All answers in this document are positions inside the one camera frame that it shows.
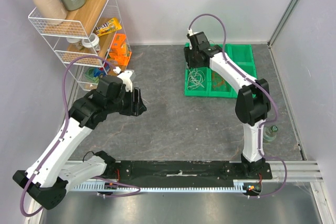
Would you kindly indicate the clear glass bottle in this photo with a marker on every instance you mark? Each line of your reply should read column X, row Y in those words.
column 270, row 133

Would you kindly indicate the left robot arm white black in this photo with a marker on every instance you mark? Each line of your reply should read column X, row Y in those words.
column 46, row 181

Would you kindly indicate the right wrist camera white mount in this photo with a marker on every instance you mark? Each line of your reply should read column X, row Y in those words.
column 190, row 32

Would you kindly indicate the white wire shelf rack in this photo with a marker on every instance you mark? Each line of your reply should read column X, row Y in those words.
column 80, row 24

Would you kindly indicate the beige pump bottle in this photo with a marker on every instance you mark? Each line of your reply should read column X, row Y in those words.
column 52, row 10

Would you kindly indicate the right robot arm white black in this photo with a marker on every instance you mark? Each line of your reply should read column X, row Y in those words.
column 252, row 103

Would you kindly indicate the orange snack box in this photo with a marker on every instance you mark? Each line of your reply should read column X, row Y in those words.
column 119, row 52

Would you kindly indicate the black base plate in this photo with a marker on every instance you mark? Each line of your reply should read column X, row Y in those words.
column 160, row 169

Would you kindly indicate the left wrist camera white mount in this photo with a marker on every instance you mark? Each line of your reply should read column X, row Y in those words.
column 126, row 76

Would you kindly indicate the green blue toy car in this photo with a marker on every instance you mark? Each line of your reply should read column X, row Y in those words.
column 94, row 74

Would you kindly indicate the yellow candy bag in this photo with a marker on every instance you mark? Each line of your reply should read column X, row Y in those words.
column 108, row 27

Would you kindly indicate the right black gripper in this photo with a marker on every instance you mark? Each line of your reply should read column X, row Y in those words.
column 189, row 57

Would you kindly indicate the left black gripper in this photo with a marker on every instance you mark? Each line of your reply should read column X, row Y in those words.
column 131, row 110

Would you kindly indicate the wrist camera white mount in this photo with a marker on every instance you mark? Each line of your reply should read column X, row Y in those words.
column 190, row 32
column 126, row 76

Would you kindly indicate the green six-compartment bin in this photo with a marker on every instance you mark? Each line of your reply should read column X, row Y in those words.
column 204, row 82

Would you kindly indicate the slotted cable duct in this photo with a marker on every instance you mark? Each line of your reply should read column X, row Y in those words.
column 95, row 185

